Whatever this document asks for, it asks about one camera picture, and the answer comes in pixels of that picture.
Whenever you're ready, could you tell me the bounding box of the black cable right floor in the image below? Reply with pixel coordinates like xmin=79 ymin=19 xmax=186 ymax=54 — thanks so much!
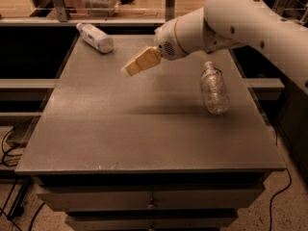
xmin=268 ymin=167 xmax=293 ymax=231

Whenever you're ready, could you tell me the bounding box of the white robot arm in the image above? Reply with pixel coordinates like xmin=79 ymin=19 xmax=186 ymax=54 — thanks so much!
xmin=121 ymin=0 xmax=308 ymax=93

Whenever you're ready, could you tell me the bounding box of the black cables left floor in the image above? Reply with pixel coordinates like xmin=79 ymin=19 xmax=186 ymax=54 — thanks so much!
xmin=0 ymin=118 xmax=46 ymax=231

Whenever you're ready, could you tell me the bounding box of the grey metal shelf frame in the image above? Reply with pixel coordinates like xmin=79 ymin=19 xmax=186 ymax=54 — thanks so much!
xmin=0 ymin=0 xmax=308 ymax=27

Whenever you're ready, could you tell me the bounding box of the clear plastic storage box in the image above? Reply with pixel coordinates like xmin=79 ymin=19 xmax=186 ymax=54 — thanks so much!
xmin=83 ymin=0 xmax=119 ymax=16

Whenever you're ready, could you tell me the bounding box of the blue white plastic bottle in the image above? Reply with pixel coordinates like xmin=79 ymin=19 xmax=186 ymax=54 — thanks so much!
xmin=76 ymin=23 xmax=114 ymax=54

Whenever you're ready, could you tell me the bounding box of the clear plastic water bottle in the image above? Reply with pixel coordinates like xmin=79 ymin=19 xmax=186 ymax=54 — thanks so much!
xmin=200 ymin=62 xmax=229 ymax=115

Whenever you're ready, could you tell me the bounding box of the grey metal drawer cabinet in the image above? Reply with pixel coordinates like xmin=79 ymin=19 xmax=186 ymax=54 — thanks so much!
xmin=16 ymin=35 xmax=285 ymax=231

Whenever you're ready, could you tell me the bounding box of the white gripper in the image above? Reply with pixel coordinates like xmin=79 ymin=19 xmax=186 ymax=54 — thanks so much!
xmin=121 ymin=18 xmax=187 ymax=76

